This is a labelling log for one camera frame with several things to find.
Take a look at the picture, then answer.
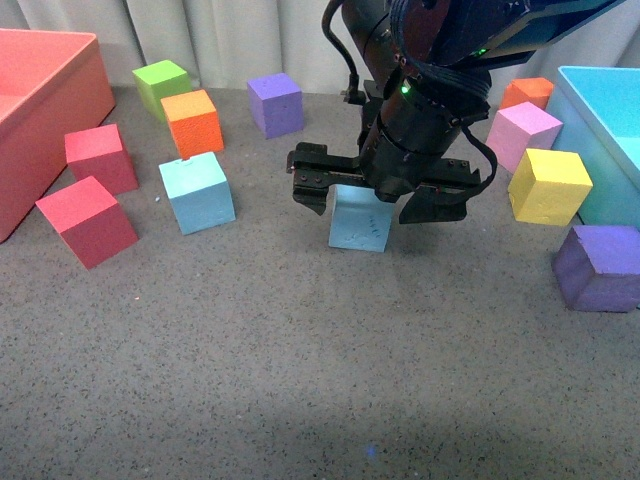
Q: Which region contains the light blue notched cube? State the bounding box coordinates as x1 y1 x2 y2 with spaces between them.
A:
159 152 236 235

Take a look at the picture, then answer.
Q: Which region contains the orange foam cube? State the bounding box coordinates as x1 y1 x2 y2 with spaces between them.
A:
161 89 224 159

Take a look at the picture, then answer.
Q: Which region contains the pink plastic bin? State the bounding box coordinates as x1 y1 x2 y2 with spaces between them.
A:
1 29 115 241

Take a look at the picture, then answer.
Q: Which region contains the yellow foam cube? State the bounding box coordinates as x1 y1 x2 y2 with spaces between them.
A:
508 148 593 226

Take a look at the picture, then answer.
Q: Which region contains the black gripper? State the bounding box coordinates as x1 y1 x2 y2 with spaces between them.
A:
287 135 481 224

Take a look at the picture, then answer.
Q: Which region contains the purple foam cube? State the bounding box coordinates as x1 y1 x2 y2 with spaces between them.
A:
552 225 639 312
247 73 304 139

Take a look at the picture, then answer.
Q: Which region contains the purple foam cube front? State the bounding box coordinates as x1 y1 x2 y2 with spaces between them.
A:
552 225 639 312

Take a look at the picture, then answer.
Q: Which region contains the light blue plastic bin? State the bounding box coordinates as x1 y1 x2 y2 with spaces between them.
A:
546 66 639 227

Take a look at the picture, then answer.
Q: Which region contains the black cable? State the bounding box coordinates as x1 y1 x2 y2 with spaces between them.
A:
322 0 364 105

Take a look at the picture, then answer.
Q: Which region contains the grey curtain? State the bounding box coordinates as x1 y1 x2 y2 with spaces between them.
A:
1 0 639 105

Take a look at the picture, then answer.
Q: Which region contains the light blue scratched cube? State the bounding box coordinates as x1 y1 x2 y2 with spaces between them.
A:
328 185 395 252

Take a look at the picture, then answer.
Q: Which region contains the dark red foam cube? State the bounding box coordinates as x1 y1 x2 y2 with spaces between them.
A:
64 124 139 195

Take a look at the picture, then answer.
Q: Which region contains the orange foam block right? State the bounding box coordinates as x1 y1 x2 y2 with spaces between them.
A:
498 77 554 110

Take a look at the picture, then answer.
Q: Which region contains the green foam cube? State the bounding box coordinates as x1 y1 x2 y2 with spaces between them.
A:
132 60 192 122

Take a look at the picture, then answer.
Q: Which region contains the pink foam cube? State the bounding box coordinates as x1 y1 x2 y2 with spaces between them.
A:
486 102 563 173

